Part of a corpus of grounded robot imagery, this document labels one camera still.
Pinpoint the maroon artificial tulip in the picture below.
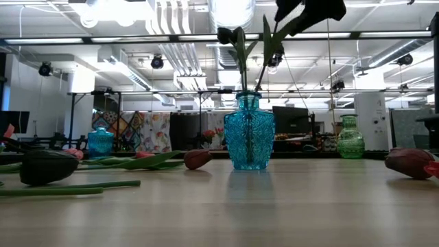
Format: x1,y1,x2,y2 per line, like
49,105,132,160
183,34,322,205
78,149,213,172
383,147,436,180

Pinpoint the large blue glass vase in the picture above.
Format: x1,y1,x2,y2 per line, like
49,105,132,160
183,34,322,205
223,91,276,172

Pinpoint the green glass vase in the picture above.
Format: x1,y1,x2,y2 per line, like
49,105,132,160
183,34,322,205
336,114,366,160

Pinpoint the small blue glass vase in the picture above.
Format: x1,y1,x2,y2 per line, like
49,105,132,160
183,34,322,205
87,126,115,159

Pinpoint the dark monitor screen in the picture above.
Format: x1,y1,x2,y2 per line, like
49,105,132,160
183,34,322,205
0,110,31,134
272,106,310,135

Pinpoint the white pillar with switches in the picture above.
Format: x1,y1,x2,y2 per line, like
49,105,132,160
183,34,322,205
354,92,391,152

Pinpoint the grey partition panel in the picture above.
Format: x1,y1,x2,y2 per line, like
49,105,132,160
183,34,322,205
390,108,435,151

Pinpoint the background red flower bouquet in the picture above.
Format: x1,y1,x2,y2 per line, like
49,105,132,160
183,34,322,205
202,127,224,143

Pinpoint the black panel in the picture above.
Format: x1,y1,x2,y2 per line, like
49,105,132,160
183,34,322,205
169,112,209,152

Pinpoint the black side stand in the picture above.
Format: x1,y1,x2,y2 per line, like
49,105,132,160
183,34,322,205
416,115,439,150

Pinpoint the white floral cloth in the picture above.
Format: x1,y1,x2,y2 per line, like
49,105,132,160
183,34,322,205
137,113,171,154

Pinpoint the colourful patterned quilt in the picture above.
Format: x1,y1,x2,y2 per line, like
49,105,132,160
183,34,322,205
91,111,145,152

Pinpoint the black background machinery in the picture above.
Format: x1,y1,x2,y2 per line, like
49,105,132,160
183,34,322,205
15,132,88,152

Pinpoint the black overhead frame bar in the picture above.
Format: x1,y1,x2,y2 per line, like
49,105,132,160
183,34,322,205
0,31,433,45

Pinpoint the silver ceiling duct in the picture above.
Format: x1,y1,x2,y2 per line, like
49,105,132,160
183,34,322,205
207,0,257,69
368,38,431,68

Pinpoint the black frame post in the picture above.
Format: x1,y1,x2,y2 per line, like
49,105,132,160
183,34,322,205
429,12,439,114

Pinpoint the black table edge rail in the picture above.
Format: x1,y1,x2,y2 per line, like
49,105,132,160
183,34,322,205
0,150,439,162

